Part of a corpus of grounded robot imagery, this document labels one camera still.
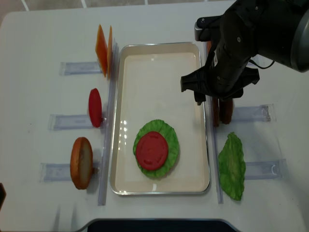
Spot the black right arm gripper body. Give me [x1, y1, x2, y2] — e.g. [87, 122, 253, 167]
[181, 7, 259, 100]

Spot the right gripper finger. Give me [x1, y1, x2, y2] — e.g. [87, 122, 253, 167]
[194, 92, 206, 105]

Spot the brown meat patty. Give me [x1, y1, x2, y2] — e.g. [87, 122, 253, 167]
[212, 97, 220, 127]
[219, 99, 234, 124]

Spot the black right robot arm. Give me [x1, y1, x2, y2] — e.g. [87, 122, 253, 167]
[181, 0, 309, 104]

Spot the upright brown meat patty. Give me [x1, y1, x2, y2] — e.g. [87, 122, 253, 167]
[219, 99, 234, 124]

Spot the lettuce leaf on tray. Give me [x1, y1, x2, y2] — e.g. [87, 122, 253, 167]
[133, 119, 180, 178]

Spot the tomato slice on tray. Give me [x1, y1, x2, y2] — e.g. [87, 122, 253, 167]
[135, 131, 169, 171]

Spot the upright green lettuce leaf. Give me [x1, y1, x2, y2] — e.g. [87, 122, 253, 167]
[218, 132, 246, 201]

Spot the upright red tomato slice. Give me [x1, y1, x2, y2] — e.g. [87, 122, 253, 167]
[88, 88, 102, 128]

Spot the upright bread bun slice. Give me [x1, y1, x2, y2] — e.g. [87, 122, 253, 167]
[70, 137, 93, 189]

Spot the metal baking tray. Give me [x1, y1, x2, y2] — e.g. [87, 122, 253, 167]
[110, 42, 211, 195]

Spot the dark base panel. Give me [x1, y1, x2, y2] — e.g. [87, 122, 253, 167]
[87, 219, 238, 232]

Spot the brown object at left edge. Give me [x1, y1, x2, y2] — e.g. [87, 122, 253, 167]
[0, 183, 7, 210]

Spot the clear right front rail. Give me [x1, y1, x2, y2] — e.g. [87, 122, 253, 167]
[206, 96, 224, 204]

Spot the orange slice behind camera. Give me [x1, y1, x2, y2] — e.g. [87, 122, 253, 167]
[206, 41, 211, 54]

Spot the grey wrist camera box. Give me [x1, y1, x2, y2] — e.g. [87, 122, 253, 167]
[194, 16, 221, 42]

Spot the clear patty pusher rail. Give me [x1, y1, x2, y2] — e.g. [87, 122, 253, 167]
[231, 104, 276, 122]

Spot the clear lettuce pusher rail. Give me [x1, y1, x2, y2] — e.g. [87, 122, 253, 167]
[245, 159, 289, 180]

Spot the clear left front rail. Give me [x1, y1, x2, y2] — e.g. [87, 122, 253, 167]
[98, 40, 119, 206]

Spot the clear cheese pusher rail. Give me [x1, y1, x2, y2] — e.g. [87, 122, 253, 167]
[59, 62, 102, 76]

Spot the clear tomato pusher rail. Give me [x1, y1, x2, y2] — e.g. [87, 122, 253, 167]
[48, 115, 96, 131]

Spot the clear bread pusher rail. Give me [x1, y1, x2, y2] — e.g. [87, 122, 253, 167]
[38, 162, 101, 182]

